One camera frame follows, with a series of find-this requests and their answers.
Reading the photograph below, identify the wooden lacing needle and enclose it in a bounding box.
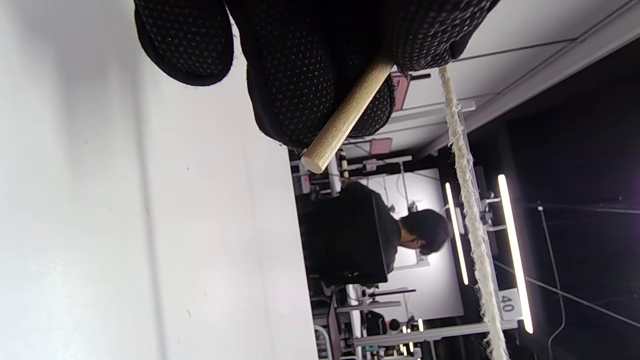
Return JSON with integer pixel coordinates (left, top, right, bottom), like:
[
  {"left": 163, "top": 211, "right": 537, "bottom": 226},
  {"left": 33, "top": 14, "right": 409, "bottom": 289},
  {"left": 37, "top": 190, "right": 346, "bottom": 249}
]
[{"left": 300, "top": 59, "right": 396, "bottom": 175}]

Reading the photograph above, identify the white number sign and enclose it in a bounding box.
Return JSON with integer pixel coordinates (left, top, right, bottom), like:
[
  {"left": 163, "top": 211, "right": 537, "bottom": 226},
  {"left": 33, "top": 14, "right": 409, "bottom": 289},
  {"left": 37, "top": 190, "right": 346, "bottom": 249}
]
[{"left": 497, "top": 288, "right": 523, "bottom": 322}]

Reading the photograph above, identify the person's left hand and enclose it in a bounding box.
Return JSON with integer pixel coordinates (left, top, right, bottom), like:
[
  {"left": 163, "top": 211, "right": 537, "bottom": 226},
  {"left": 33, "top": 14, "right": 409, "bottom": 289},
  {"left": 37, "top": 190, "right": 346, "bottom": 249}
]
[{"left": 133, "top": 0, "right": 501, "bottom": 151}]

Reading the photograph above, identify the white rope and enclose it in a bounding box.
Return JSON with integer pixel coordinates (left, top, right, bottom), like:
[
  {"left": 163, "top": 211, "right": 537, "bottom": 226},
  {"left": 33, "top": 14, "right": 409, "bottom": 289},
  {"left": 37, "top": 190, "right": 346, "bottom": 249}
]
[{"left": 438, "top": 66, "right": 511, "bottom": 360}]

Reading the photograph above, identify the ceiling light strip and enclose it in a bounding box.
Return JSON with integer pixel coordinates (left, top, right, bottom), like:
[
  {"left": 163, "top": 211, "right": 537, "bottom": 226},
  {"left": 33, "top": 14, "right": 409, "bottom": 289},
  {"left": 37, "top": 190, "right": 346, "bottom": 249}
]
[
  {"left": 444, "top": 182, "right": 470, "bottom": 287},
  {"left": 497, "top": 174, "right": 534, "bottom": 335}
]

